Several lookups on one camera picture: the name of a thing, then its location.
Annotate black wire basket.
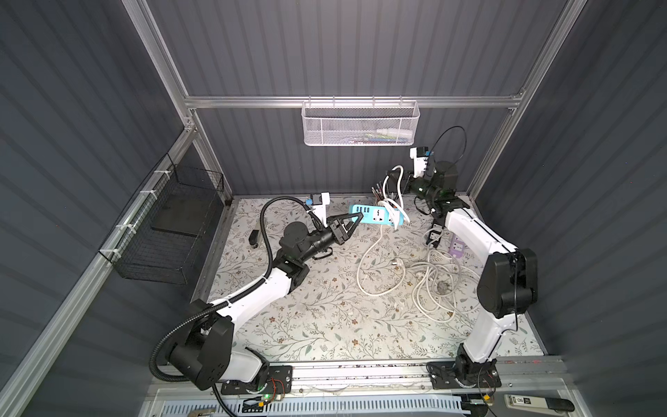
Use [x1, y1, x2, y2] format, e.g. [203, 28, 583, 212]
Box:
[100, 160, 225, 286]

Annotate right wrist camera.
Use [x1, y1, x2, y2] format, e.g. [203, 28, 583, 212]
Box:
[409, 146, 431, 178]

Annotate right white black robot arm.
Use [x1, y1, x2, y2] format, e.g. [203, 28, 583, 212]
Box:
[407, 156, 538, 389]

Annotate black power strip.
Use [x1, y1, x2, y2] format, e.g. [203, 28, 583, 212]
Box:
[425, 224, 443, 248]

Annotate black corrugated cable hose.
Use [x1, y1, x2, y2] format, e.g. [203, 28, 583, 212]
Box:
[148, 195, 319, 417]

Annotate bundle of pens and pencils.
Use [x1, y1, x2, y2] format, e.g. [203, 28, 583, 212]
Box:
[372, 183, 391, 205]

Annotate floral table mat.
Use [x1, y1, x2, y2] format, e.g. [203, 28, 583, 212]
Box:
[187, 195, 545, 364]

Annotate teal power strip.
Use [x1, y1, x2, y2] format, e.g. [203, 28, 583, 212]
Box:
[348, 204, 394, 227]

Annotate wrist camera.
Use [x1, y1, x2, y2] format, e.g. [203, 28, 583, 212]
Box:
[409, 146, 431, 178]
[305, 192, 331, 228]

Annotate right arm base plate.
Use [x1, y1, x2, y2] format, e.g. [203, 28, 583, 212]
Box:
[426, 360, 502, 390]

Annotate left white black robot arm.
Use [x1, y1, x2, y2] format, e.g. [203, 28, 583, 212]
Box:
[151, 213, 363, 391]

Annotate white cord of teal strip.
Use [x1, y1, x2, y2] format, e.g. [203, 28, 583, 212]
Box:
[355, 164, 413, 298]

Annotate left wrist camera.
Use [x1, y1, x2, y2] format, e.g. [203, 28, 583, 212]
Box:
[305, 192, 331, 228]

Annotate purple power strip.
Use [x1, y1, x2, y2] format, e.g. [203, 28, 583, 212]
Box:
[448, 235, 466, 259]

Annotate markers in white basket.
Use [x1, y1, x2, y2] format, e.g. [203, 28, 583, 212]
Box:
[345, 128, 414, 145]

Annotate white label device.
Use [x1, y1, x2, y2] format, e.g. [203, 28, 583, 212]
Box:
[504, 394, 576, 416]

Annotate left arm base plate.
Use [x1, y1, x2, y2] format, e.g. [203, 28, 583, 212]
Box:
[219, 365, 294, 395]

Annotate white slotted cable duct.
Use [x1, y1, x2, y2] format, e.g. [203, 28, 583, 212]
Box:
[155, 394, 465, 417]

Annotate white wire mesh basket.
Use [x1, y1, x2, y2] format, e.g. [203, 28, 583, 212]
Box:
[300, 100, 420, 147]

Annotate white cord of black strip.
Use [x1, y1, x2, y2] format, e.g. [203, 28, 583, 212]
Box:
[405, 244, 480, 314]

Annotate beige black stapler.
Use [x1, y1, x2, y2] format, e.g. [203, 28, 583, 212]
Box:
[248, 229, 260, 248]

